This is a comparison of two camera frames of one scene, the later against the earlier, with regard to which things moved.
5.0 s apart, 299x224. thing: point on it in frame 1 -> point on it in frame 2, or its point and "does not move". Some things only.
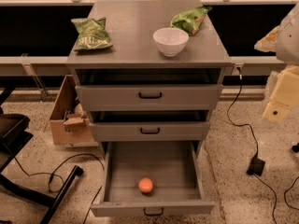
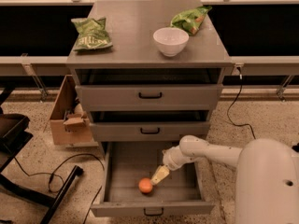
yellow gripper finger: x=268 y=43 -> x=162 y=173
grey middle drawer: x=149 y=131 does not move
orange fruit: x=145 y=185 does not move
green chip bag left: x=92 y=34 does not move
